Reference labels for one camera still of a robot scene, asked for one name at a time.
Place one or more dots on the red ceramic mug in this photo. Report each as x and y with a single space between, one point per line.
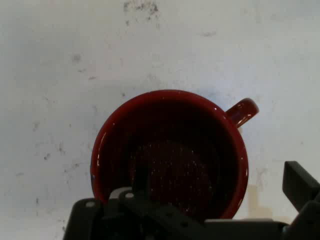
112 125

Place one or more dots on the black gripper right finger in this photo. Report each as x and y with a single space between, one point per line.
306 200

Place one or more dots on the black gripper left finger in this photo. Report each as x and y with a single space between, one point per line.
140 217

